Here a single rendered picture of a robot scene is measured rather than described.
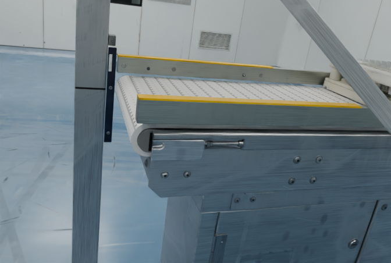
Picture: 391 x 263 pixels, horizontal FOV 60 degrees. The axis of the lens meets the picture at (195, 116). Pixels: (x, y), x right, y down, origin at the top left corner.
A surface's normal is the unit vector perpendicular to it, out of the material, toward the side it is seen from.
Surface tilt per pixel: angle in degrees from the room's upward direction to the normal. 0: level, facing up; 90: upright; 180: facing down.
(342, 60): 87
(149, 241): 0
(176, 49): 90
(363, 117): 90
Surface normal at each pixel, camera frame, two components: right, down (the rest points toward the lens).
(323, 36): -0.27, 0.23
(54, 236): 0.13, -0.94
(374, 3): -0.94, -0.02
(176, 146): 0.29, 0.35
